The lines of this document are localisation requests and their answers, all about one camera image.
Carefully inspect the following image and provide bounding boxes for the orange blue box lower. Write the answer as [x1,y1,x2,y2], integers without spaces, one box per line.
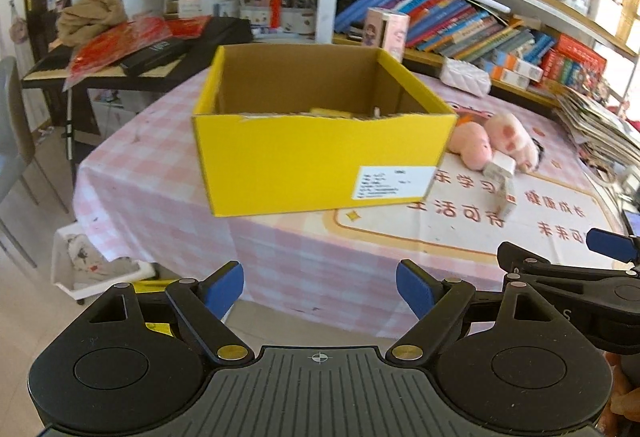
[480,59,529,90]

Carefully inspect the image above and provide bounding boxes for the white quilted handbag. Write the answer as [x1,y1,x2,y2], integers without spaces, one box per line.
[439,58,491,97]

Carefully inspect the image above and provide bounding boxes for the stack of magazines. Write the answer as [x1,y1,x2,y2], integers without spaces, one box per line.
[555,90,639,180]

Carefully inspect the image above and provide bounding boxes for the red tassel ornament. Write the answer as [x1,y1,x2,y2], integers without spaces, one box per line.
[269,0,282,30]

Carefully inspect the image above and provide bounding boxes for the black keyboard piano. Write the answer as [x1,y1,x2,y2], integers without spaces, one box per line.
[22,17,254,92]

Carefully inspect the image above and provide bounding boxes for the pink checkered tablecloth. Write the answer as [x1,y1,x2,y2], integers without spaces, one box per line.
[74,75,622,337]

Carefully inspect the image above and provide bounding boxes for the person right hand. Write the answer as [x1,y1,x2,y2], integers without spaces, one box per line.
[597,353,640,437]

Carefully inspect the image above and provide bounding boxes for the brown folded cloth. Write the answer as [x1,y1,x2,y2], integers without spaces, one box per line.
[56,0,128,47]

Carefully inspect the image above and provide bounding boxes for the yellow fertilizer bag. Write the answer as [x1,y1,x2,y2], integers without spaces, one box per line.
[134,279,174,336]

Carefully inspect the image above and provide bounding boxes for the pink paw plush toy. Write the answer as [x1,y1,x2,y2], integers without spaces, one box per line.
[484,113,540,173]

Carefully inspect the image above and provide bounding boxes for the white floor tray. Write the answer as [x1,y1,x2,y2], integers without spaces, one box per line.
[51,223,156,303]

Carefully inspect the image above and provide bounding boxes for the yellow cardboard box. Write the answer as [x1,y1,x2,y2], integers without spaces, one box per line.
[192,43,457,217]

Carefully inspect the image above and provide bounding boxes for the red boxed book set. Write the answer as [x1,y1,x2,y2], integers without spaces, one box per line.
[540,33,606,95]

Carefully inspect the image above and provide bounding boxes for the pink cylindrical humidifier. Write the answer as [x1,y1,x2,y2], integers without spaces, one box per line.
[361,7,410,62]

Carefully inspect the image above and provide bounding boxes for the white charger plug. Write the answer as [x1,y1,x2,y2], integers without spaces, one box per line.
[483,151,516,179]

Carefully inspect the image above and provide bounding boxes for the smartphone on table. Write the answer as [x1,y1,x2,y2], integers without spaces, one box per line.
[622,210,640,238]

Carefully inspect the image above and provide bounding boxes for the red paper sheets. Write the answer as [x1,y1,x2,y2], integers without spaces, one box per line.
[63,15,210,90]

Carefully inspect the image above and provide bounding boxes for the pink chick plush toy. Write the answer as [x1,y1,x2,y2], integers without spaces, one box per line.
[447,121,494,172]

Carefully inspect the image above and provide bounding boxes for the row of leaning books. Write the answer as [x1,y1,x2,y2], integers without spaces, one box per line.
[334,0,556,66]

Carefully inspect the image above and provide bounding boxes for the orange blue box upper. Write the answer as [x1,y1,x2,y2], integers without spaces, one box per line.
[492,50,544,83]

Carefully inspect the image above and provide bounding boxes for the orange blue box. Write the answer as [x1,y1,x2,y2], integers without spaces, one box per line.
[492,50,544,83]
[480,59,529,90]

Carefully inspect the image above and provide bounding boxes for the small white red box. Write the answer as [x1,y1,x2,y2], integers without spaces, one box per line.
[496,177,518,220]

